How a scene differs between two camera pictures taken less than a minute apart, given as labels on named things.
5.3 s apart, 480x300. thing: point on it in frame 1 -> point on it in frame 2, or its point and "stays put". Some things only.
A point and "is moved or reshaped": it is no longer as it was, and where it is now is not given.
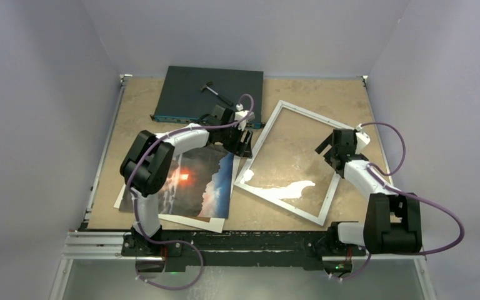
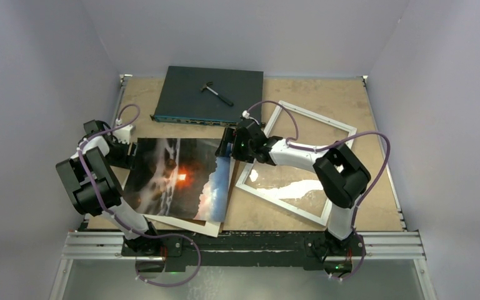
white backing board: [215, 224] is moved or reshaped
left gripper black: [245, 150] -> [127, 161]
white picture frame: [335, 125] stays put
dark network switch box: [189, 94] stays put
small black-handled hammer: [205, 87] stays put
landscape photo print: [200, 185] stays put
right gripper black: [329, 140] -> [231, 135]
